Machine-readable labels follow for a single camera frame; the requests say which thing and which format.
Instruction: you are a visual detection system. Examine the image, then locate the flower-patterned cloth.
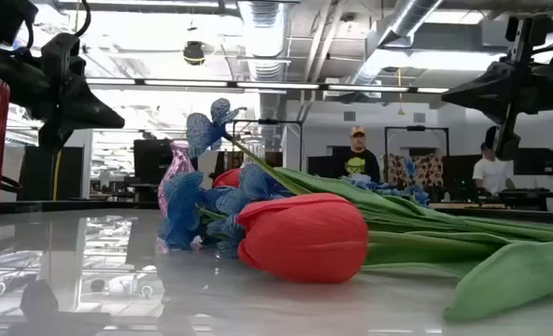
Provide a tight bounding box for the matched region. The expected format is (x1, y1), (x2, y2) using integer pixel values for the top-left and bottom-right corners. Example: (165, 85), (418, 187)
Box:
(388, 153), (446, 188)

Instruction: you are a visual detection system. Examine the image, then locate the black partition panel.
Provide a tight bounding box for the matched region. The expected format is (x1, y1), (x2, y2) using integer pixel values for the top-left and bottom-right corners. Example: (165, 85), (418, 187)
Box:
(19, 147), (85, 202)

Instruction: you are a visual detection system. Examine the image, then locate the pink glass vase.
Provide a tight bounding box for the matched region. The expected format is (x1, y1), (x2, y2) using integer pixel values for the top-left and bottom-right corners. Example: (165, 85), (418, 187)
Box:
(157, 139), (197, 220)

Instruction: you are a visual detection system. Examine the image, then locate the yellow cable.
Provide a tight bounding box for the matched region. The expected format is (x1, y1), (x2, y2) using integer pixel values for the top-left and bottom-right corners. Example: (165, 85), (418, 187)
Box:
(50, 0), (80, 203)

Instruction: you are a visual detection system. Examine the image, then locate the black ceiling dome fixture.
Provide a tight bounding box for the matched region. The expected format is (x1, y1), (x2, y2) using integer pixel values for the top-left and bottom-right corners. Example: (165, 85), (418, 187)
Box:
(182, 40), (206, 66)

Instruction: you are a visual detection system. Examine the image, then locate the black metal workstation frame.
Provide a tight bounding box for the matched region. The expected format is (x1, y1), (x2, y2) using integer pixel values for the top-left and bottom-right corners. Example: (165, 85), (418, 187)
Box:
(232, 119), (304, 172)
(383, 124), (450, 183)

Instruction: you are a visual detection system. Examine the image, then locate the red artificial tulip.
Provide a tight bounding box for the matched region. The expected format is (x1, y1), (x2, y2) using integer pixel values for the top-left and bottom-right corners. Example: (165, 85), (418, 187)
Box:
(236, 192), (553, 323)
(212, 166), (553, 242)

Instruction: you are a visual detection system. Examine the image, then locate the long ceiling light strip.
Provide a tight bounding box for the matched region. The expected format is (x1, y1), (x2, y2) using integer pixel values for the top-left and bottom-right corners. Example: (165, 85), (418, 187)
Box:
(85, 77), (450, 94)

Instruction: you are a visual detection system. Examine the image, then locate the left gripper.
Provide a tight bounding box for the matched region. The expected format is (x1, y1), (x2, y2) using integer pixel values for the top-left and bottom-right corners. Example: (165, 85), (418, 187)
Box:
(0, 32), (126, 155)

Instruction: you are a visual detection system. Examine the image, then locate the black monitor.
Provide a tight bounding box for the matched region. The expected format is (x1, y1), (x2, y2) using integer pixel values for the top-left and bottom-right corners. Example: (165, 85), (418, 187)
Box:
(134, 138), (173, 186)
(513, 147), (553, 176)

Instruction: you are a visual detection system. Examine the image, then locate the white glossy work surface panel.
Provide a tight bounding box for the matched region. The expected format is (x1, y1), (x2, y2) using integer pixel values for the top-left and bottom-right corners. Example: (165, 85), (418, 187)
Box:
(0, 207), (553, 336)

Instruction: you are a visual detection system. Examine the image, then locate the clear glass vase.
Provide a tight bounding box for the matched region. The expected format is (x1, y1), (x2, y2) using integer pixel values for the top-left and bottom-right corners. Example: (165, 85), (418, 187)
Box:
(242, 138), (267, 169)

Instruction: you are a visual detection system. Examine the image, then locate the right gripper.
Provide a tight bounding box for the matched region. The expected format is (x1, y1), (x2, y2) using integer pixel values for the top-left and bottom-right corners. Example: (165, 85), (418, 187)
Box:
(443, 16), (553, 162)

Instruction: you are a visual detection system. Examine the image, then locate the person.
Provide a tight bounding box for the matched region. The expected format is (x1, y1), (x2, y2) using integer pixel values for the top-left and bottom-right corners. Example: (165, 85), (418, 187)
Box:
(336, 125), (383, 184)
(472, 139), (516, 197)

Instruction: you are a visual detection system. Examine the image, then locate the silver ventilation duct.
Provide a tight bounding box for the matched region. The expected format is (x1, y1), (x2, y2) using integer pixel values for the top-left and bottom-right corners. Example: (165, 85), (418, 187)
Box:
(350, 0), (446, 85)
(238, 0), (288, 83)

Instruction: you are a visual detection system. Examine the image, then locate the black desk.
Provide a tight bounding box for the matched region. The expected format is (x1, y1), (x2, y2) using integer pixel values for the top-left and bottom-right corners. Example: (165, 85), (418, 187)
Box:
(495, 188), (553, 211)

